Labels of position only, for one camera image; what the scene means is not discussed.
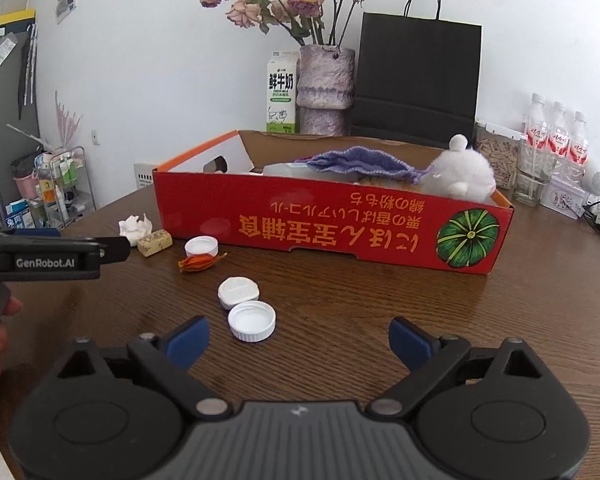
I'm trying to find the red cardboard box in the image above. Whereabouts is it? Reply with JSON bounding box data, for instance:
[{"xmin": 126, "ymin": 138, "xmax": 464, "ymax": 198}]
[{"xmin": 152, "ymin": 129, "xmax": 515, "ymax": 277}]

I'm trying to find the clear cotton swab container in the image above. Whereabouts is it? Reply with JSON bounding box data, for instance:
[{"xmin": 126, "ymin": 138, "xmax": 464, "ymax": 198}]
[{"xmin": 262, "ymin": 161, "xmax": 312, "ymax": 177}]

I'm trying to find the purple textured vase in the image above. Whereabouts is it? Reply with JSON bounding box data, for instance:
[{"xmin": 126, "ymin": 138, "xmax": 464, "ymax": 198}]
[{"xmin": 294, "ymin": 44, "xmax": 356, "ymax": 136}]

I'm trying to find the white round speaker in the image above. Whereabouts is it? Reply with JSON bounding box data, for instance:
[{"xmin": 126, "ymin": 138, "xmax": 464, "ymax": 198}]
[{"xmin": 582, "ymin": 159, "xmax": 600, "ymax": 194}]

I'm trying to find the clear drinking glass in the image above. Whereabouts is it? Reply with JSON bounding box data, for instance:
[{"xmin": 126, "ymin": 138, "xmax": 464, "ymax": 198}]
[{"xmin": 512, "ymin": 157, "xmax": 554, "ymax": 206}]

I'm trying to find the white panel with sticker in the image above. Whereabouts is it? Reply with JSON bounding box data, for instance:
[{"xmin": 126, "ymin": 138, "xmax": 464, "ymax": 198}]
[{"xmin": 133, "ymin": 162, "xmax": 160, "ymax": 191}]

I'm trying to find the black paper bag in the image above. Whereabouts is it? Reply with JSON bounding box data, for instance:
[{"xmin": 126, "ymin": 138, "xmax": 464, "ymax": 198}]
[{"xmin": 349, "ymin": 0, "xmax": 484, "ymax": 149}]

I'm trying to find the small white printed box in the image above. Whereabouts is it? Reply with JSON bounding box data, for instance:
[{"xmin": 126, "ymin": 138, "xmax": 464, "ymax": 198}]
[{"xmin": 539, "ymin": 174, "xmax": 589, "ymax": 220}]

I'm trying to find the wire rack with bottles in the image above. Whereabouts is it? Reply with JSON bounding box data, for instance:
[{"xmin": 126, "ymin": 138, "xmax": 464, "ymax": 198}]
[{"xmin": 32, "ymin": 145, "xmax": 99, "ymax": 231}]

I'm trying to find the pink feather wall decoration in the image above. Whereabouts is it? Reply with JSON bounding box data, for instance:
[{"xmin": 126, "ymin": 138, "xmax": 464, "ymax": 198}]
[{"xmin": 52, "ymin": 90, "xmax": 84, "ymax": 154}]

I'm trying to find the purple knitted drawstring pouch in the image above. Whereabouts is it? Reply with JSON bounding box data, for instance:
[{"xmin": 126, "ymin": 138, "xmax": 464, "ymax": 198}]
[{"xmin": 304, "ymin": 145, "xmax": 434, "ymax": 184}]

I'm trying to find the grey cabinet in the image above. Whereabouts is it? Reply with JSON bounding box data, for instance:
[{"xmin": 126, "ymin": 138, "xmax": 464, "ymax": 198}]
[{"xmin": 0, "ymin": 24, "xmax": 44, "ymax": 192}]

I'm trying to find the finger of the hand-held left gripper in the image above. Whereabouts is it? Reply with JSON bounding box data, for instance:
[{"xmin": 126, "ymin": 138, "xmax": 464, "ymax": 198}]
[
  {"xmin": 0, "ymin": 227, "xmax": 62, "ymax": 242},
  {"xmin": 99, "ymin": 235, "xmax": 131, "ymax": 264}
]

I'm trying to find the water bottle red label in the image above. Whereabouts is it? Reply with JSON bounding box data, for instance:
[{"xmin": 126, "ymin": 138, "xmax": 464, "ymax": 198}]
[
  {"xmin": 522, "ymin": 92, "xmax": 549, "ymax": 162},
  {"xmin": 547, "ymin": 101, "xmax": 570, "ymax": 167},
  {"xmin": 567, "ymin": 109, "xmax": 591, "ymax": 172}
]

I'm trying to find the pink bin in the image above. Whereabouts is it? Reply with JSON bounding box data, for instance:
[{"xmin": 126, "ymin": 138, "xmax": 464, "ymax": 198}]
[{"xmin": 10, "ymin": 154, "xmax": 41, "ymax": 200}]

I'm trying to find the yellow speckled block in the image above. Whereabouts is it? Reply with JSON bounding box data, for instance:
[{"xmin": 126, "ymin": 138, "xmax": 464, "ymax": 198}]
[{"xmin": 137, "ymin": 228, "xmax": 174, "ymax": 258}]

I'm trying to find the small crumpled white tissue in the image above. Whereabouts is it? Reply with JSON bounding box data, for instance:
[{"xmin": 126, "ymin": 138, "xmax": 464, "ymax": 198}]
[{"xmin": 118, "ymin": 213, "xmax": 155, "ymax": 247}]

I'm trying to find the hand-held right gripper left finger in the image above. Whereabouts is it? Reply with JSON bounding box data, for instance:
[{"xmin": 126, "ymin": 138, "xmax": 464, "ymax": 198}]
[{"xmin": 55, "ymin": 316, "xmax": 233, "ymax": 418}]

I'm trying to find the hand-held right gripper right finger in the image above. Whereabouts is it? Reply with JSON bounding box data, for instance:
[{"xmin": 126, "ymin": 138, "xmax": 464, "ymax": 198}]
[{"xmin": 365, "ymin": 316, "xmax": 548, "ymax": 417}]

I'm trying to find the clear jar of seeds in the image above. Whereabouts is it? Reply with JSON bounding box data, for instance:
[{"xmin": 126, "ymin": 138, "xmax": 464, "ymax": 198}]
[{"xmin": 473, "ymin": 119, "xmax": 527, "ymax": 191}]

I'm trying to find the white bottle cap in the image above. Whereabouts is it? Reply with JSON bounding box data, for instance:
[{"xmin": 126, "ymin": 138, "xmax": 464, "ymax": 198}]
[
  {"xmin": 227, "ymin": 300, "xmax": 277, "ymax": 344},
  {"xmin": 217, "ymin": 275, "xmax": 261, "ymax": 311},
  {"xmin": 183, "ymin": 235, "xmax": 220, "ymax": 257}
]

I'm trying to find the yellow and white plush toy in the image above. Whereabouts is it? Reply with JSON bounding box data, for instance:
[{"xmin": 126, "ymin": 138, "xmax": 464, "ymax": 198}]
[{"xmin": 426, "ymin": 133, "xmax": 499, "ymax": 204}]

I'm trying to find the green and white milk carton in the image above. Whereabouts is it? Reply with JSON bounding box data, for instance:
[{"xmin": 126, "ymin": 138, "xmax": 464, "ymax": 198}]
[{"xmin": 264, "ymin": 51, "xmax": 301, "ymax": 135}]

